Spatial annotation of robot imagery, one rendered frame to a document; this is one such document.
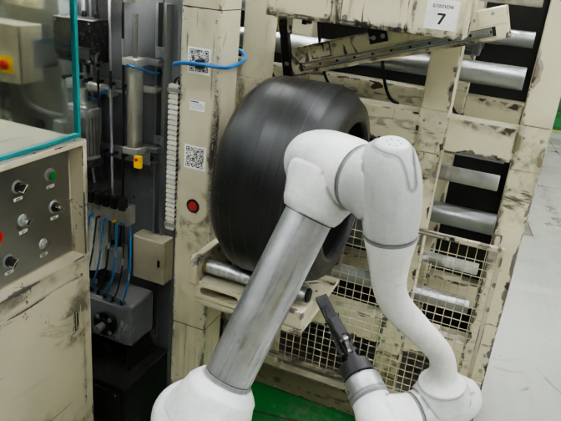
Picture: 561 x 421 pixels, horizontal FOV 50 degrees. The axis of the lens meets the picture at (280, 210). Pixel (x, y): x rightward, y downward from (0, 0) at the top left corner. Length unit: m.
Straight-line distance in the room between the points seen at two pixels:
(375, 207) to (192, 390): 0.51
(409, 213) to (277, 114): 0.63
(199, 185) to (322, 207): 0.80
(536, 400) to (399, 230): 2.23
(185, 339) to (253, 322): 0.98
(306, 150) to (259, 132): 0.42
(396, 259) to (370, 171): 0.17
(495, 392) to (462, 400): 1.76
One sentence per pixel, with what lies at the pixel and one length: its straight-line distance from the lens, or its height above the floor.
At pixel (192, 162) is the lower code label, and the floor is 1.20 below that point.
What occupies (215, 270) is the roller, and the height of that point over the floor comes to 0.91.
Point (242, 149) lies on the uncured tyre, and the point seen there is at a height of 1.34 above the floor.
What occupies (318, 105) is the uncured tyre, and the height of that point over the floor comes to 1.46.
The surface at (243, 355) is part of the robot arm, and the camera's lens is 1.21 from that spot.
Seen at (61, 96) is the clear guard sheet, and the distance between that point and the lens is 1.79.
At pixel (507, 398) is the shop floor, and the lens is 3.17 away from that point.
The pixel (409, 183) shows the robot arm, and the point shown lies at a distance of 1.06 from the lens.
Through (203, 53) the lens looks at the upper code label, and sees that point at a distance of 1.79.
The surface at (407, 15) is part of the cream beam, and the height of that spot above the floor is 1.69.
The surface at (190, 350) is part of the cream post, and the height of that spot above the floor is 0.52.
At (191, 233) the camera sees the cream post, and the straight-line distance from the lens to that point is 1.96.
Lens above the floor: 1.79
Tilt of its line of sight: 22 degrees down
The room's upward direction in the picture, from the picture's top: 6 degrees clockwise
